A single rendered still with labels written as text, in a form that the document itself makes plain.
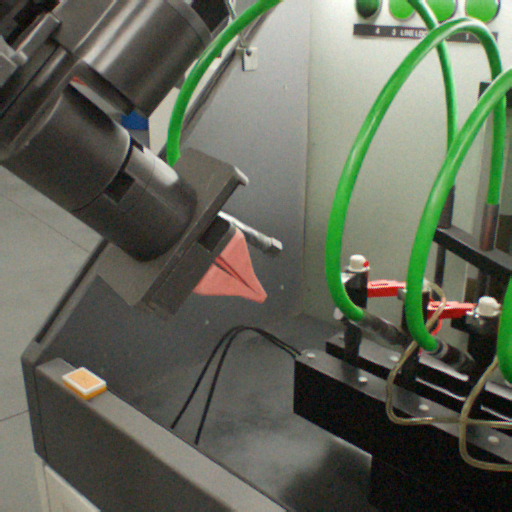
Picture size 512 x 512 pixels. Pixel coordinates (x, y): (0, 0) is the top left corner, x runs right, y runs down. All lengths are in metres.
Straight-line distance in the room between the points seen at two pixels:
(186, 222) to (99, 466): 0.52
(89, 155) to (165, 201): 0.05
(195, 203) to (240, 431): 0.60
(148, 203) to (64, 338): 0.57
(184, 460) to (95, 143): 0.44
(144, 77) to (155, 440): 0.48
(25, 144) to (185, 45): 0.10
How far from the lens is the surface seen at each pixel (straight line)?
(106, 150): 0.37
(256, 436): 0.96
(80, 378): 0.86
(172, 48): 0.37
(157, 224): 0.39
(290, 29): 1.11
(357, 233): 1.15
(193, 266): 0.40
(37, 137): 0.36
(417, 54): 0.65
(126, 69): 0.36
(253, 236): 0.80
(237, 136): 1.05
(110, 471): 0.85
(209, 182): 0.41
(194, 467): 0.73
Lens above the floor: 1.41
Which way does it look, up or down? 22 degrees down
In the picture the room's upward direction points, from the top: straight up
